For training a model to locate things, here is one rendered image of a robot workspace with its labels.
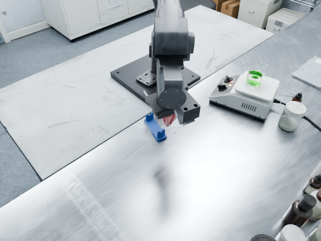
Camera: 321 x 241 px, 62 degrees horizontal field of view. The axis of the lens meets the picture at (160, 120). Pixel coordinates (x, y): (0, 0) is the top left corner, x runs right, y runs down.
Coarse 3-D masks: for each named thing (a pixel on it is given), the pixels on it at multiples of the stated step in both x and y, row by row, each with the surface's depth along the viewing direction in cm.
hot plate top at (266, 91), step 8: (240, 80) 88; (264, 80) 88; (272, 80) 88; (240, 88) 85; (248, 88) 85; (256, 88) 85; (264, 88) 85; (272, 88) 85; (256, 96) 83; (264, 96) 83; (272, 96) 83
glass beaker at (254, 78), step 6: (258, 60) 83; (252, 66) 85; (258, 66) 85; (264, 66) 83; (252, 72) 82; (258, 72) 81; (264, 72) 81; (246, 78) 85; (252, 78) 83; (258, 78) 82; (246, 84) 86; (252, 84) 84; (258, 84) 84
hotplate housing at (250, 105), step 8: (232, 88) 89; (216, 96) 90; (224, 96) 89; (232, 96) 87; (240, 96) 86; (248, 96) 85; (224, 104) 91; (232, 104) 89; (240, 104) 87; (248, 104) 86; (256, 104) 84; (264, 104) 83; (248, 112) 88; (256, 112) 86; (264, 112) 85
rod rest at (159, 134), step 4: (152, 112) 85; (148, 116) 85; (152, 116) 86; (144, 120) 86; (148, 120) 86; (152, 120) 86; (148, 124) 85; (152, 124) 85; (156, 124) 85; (152, 128) 84; (156, 128) 84; (160, 128) 84; (152, 132) 83; (156, 132) 82; (160, 132) 80; (164, 132) 81; (156, 136) 81; (160, 136) 81; (164, 136) 81; (160, 140) 81
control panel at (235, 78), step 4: (232, 76) 96; (236, 76) 95; (220, 80) 98; (232, 80) 94; (236, 80) 92; (228, 84) 92; (232, 84) 91; (216, 88) 94; (228, 88) 90; (212, 92) 93; (216, 92) 92; (220, 92) 90; (224, 92) 89; (228, 92) 88
